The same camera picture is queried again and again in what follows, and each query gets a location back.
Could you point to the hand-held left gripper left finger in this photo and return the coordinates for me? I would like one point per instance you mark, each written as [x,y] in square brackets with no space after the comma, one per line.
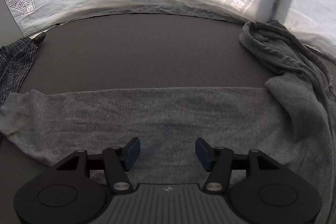
[132,154]

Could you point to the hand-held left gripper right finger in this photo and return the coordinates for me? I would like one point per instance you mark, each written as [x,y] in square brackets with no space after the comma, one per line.
[203,154]

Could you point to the grey shirt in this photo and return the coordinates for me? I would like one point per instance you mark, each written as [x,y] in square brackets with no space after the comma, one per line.
[183,113]

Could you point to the blue plaid shirt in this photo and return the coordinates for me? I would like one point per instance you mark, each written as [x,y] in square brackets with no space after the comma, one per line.
[14,66]

